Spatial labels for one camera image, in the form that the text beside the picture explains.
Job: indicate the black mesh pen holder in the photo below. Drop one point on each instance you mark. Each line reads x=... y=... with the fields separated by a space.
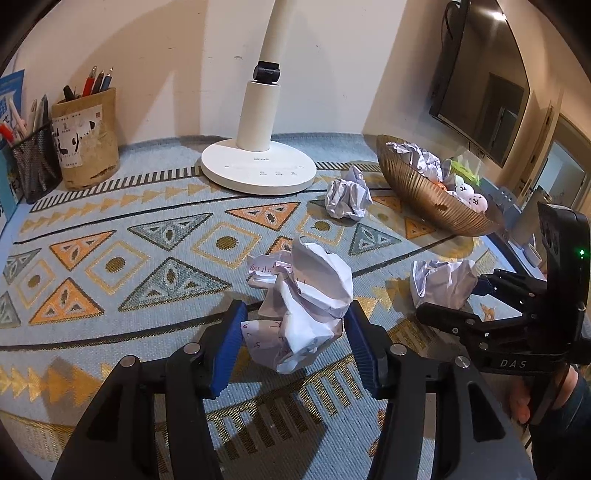
x=37 y=163

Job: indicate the tan paper pen holder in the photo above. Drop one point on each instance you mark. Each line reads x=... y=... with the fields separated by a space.
x=85 y=138

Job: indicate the three-bear plush toy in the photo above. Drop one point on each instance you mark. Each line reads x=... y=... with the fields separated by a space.
x=465 y=193

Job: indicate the grey metal stand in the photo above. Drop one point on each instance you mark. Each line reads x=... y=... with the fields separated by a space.
x=504 y=199

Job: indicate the row of upright books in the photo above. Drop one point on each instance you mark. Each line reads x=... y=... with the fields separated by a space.
x=11 y=99

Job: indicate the wall-mounted black television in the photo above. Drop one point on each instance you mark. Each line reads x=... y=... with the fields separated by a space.
x=480 y=87

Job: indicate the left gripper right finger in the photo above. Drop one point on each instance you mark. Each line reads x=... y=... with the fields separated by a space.
x=442 y=421

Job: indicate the lined paper ball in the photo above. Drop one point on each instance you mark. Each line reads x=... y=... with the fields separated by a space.
x=348 y=197

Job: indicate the person's right hand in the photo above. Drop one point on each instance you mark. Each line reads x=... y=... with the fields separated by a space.
x=559 y=389

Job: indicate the green tissue pack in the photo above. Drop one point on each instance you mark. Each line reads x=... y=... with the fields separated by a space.
x=465 y=172

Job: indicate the gold ribbed bowl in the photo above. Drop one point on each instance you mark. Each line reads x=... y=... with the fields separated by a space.
x=430 y=201

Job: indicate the patterned blue woven mat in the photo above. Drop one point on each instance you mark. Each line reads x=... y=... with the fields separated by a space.
x=141 y=263

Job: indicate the white paper ball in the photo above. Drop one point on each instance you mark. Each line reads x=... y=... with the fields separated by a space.
x=446 y=284

